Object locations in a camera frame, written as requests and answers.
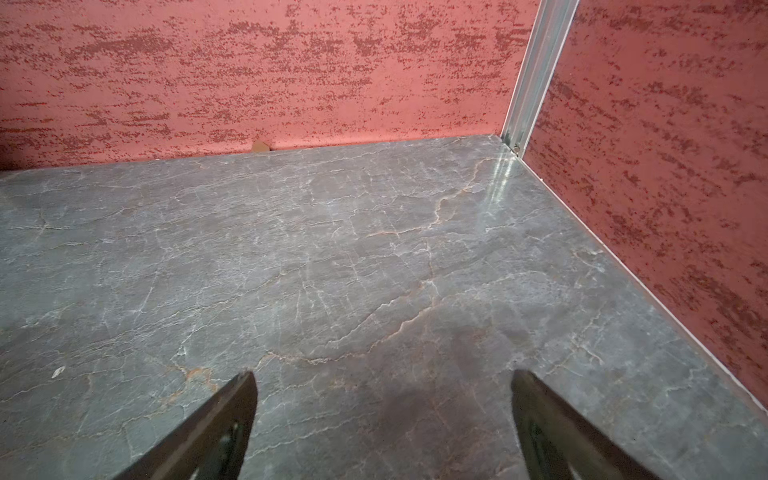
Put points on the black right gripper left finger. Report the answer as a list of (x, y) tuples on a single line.
[(211, 443)]

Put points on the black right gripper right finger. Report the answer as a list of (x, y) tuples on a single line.
[(557, 442)]

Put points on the aluminium corner post right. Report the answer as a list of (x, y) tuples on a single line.
[(548, 35)]

